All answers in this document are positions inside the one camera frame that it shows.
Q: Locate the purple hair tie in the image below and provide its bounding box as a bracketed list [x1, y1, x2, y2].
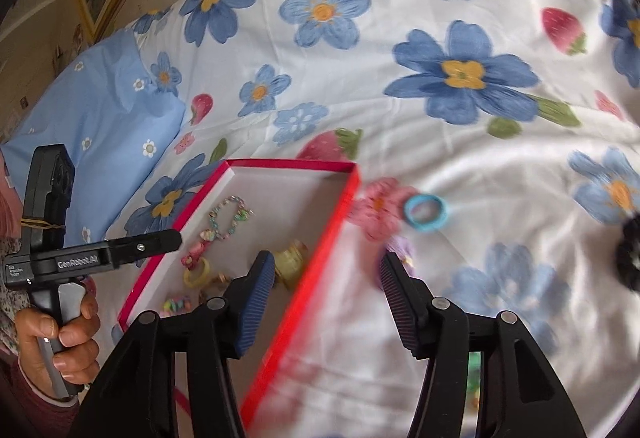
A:
[374, 234, 417, 289]

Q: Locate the pink bow hair clip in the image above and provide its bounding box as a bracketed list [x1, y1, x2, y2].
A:
[181, 240, 212, 270]

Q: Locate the person's left hand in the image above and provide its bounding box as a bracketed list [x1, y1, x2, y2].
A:
[13, 292, 102, 399]

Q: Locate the pink floral garment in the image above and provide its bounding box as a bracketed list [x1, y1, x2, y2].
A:
[1, 160, 28, 357]

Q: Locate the yellow hair claw clip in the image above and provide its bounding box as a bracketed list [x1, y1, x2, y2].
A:
[273, 240, 308, 291]

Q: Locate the floral white bed sheet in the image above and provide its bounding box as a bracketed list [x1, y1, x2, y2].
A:
[111, 0, 639, 437]

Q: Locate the dark red sleeve forearm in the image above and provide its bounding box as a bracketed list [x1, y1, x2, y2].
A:
[1, 361, 79, 437]

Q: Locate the red jewelry box tray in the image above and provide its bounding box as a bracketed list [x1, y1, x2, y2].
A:
[116, 157, 362, 431]

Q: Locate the colourful bead bracelet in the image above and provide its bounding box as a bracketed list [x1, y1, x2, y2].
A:
[160, 294, 193, 317]

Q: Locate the black scrunchie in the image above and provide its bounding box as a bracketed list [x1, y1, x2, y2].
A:
[615, 215, 640, 292]

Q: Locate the light blue floral pillow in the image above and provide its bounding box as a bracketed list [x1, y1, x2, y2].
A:
[1, 31, 184, 246]

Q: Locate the gold square wristwatch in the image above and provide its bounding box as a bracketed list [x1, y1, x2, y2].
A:
[198, 273, 232, 304]

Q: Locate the light blue hair tie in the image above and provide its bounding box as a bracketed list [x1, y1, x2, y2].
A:
[403, 193, 450, 234]

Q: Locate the yellow hair tie ring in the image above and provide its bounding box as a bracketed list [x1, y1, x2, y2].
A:
[182, 257, 215, 290]

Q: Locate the pastel crystal bead bracelet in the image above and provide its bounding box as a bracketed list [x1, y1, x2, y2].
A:
[199, 195, 254, 243]

